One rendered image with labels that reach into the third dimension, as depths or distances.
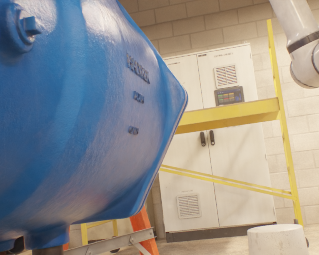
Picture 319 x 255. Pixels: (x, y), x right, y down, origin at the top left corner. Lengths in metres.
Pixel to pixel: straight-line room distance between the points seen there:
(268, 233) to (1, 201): 1.66
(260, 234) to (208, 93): 2.93
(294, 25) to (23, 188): 1.34
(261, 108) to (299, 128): 1.62
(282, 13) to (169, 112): 0.88
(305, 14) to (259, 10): 3.83
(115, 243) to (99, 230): 3.86
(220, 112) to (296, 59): 2.05
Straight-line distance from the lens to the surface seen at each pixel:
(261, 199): 4.77
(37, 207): 0.64
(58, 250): 0.94
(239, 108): 3.72
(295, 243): 2.16
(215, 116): 3.73
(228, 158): 4.78
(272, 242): 2.13
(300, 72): 1.75
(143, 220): 1.52
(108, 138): 0.67
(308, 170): 5.26
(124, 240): 1.39
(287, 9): 1.75
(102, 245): 1.32
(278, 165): 5.23
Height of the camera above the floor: 0.64
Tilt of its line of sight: 8 degrees up
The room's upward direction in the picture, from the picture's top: 7 degrees counter-clockwise
